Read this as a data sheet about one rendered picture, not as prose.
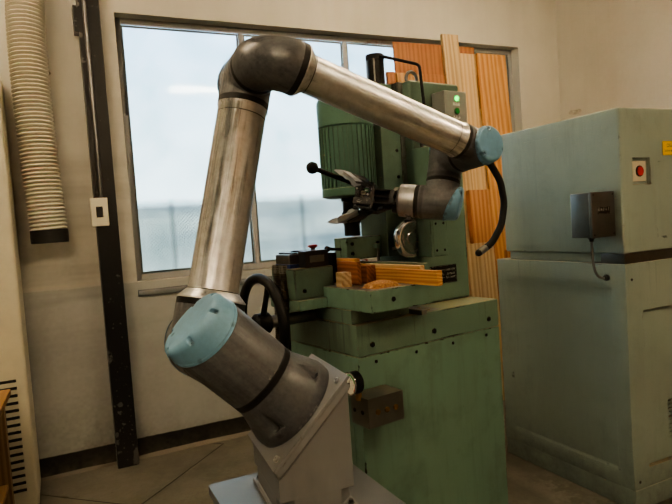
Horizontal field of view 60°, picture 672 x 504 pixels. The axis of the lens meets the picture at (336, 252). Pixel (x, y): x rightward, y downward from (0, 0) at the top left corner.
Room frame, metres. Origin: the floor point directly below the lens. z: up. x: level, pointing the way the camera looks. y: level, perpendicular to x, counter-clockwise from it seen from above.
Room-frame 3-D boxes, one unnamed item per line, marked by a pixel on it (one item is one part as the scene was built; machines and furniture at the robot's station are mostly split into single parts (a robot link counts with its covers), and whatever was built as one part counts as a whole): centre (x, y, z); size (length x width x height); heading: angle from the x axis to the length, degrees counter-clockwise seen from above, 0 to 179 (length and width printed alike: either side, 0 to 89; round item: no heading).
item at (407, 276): (1.79, -0.10, 0.92); 0.60 x 0.02 x 0.04; 34
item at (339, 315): (1.83, -0.01, 0.82); 0.40 x 0.21 x 0.04; 34
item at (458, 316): (1.93, -0.16, 0.76); 0.57 x 0.45 x 0.09; 124
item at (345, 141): (1.86, -0.06, 1.32); 0.18 x 0.18 x 0.31
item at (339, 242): (1.87, -0.07, 0.99); 0.14 x 0.07 x 0.09; 124
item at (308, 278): (1.76, 0.11, 0.92); 0.15 x 0.13 x 0.09; 34
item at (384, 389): (1.57, -0.08, 0.58); 0.12 x 0.08 x 0.08; 124
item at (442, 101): (1.92, -0.40, 1.40); 0.10 x 0.06 x 0.16; 124
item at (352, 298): (1.81, 0.04, 0.87); 0.61 x 0.30 x 0.06; 34
